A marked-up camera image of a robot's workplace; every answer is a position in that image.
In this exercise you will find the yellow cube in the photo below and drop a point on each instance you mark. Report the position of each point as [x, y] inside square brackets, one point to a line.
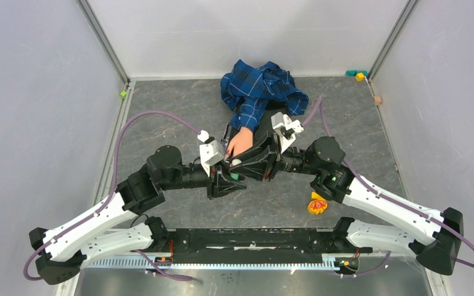
[359, 76]

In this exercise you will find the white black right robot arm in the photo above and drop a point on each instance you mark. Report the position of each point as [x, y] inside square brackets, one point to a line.
[430, 235]

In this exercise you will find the tan wooden cube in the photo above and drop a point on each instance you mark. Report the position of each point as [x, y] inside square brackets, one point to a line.
[377, 100]

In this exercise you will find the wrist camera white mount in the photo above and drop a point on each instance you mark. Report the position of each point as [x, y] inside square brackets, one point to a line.
[211, 151]
[286, 129]

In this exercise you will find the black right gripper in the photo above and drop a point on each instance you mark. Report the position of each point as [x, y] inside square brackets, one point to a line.
[261, 161]

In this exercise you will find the teal block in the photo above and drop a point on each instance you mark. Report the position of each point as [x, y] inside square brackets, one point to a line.
[356, 72]

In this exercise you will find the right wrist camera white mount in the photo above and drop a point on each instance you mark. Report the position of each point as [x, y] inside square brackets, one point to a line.
[286, 129]

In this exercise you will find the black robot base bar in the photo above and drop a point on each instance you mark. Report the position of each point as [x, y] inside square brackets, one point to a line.
[250, 245]

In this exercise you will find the black ribbed block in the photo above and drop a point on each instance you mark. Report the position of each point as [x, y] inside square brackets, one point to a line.
[263, 129]

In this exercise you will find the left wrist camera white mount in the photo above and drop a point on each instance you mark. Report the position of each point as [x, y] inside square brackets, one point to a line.
[211, 151]

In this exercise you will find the fake hand with painted nails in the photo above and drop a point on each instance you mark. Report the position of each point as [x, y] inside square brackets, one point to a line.
[241, 142]

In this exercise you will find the yellow orange toy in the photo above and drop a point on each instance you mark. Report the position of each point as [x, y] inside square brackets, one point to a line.
[317, 204]

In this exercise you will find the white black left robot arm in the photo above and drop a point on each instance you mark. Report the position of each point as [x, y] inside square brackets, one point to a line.
[62, 252]

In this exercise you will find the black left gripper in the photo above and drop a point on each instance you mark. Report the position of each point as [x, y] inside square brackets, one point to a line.
[221, 181]

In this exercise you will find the blue plaid shirt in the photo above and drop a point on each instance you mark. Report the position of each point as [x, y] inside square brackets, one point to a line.
[247, 91]

